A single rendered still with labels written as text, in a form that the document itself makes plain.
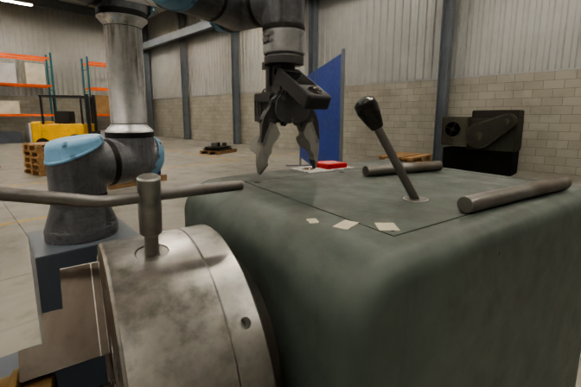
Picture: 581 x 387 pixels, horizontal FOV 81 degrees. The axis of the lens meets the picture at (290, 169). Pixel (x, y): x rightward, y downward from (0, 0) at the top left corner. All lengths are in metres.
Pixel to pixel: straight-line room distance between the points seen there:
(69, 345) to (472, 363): 0.44
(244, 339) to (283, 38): 0.45
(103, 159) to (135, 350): 0.61
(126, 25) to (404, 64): 10.82
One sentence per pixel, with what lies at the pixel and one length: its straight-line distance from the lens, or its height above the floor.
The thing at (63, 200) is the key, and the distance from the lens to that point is 0.36.
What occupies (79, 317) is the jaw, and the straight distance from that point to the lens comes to 0.48.
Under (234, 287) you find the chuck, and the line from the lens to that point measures 0.37.
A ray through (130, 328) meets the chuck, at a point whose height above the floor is 1.20.
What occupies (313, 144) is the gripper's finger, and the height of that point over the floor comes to 1.32.
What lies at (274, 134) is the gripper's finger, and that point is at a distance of 0.59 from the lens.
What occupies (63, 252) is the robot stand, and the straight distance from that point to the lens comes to 0.86.
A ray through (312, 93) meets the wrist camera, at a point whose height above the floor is 1.41.
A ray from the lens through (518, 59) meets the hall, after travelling 10.51.
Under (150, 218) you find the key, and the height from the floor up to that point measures 1.28.
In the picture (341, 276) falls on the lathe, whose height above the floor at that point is 1.24.
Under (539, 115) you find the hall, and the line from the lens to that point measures 10.26.
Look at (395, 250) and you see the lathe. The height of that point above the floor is 1.25.
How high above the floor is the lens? 1.38
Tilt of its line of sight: 9 degrees down
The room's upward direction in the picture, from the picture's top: straight up
